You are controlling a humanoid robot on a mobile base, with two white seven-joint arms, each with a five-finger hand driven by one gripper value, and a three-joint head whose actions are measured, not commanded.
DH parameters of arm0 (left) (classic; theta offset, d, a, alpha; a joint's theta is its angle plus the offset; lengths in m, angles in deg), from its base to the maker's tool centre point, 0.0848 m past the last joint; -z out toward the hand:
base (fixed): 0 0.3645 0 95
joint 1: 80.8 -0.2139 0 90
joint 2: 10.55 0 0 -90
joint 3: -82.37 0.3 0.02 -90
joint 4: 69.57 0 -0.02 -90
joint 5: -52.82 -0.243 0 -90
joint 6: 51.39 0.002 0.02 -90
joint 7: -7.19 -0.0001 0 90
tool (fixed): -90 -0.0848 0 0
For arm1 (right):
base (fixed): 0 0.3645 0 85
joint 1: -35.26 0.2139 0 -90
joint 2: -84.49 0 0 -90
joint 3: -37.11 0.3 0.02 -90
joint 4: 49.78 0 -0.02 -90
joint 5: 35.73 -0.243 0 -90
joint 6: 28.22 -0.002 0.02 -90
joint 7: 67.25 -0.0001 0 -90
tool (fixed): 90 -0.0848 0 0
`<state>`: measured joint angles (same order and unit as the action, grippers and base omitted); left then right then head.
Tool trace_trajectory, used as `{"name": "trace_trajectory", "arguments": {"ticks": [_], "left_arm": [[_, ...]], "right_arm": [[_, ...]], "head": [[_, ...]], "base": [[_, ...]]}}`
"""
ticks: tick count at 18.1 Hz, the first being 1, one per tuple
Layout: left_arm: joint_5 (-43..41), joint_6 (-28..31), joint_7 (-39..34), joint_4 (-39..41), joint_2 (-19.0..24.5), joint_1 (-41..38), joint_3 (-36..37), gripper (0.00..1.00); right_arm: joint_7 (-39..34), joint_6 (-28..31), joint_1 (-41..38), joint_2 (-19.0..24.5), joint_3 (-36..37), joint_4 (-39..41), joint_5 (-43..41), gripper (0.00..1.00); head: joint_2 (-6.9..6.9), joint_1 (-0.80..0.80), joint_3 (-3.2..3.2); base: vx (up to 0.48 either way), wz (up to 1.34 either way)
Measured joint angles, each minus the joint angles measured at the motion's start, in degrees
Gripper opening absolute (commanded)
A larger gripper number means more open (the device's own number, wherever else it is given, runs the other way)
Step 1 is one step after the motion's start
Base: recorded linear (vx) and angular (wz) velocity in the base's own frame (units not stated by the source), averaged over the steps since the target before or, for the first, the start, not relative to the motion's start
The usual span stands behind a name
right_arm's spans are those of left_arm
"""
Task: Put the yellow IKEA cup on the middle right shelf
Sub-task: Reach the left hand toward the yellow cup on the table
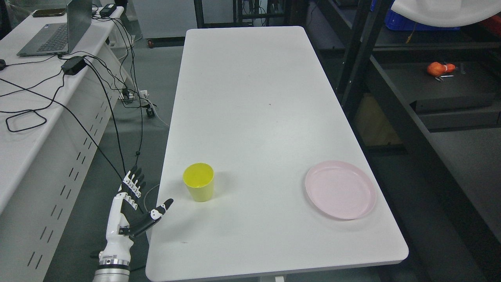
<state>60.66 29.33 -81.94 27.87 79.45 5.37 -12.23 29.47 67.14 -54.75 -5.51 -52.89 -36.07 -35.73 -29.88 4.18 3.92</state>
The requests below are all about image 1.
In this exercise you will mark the pink plastic plate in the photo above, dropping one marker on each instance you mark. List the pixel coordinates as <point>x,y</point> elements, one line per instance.
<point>340,190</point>

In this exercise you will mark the black metal shelf rack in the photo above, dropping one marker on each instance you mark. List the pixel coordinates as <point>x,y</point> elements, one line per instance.
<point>433,143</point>

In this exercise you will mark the black power adapter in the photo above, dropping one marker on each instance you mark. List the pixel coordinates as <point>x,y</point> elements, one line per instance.
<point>73,65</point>

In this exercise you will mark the white table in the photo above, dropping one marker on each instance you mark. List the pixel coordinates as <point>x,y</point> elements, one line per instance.
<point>254,103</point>

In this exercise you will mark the white power strip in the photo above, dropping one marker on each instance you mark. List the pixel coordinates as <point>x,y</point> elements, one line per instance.
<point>128,96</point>

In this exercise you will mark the orange toy on shelf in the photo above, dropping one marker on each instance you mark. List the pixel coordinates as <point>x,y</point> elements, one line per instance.
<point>436,69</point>

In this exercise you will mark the black smartphone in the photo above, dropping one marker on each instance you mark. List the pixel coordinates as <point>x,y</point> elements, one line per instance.
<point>49,12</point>

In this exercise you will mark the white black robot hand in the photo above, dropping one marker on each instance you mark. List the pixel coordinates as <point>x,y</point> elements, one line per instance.
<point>126,220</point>

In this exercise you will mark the grey laptop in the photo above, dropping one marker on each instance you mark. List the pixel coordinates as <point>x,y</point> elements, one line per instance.
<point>61,38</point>

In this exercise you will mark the white side desk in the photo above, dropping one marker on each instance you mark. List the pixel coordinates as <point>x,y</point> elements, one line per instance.
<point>50,126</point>

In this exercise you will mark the yellow plastic cup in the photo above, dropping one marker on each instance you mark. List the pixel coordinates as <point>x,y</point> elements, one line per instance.
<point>198,179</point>

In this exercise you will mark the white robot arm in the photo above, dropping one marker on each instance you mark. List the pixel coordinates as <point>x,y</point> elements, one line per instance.
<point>112,273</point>

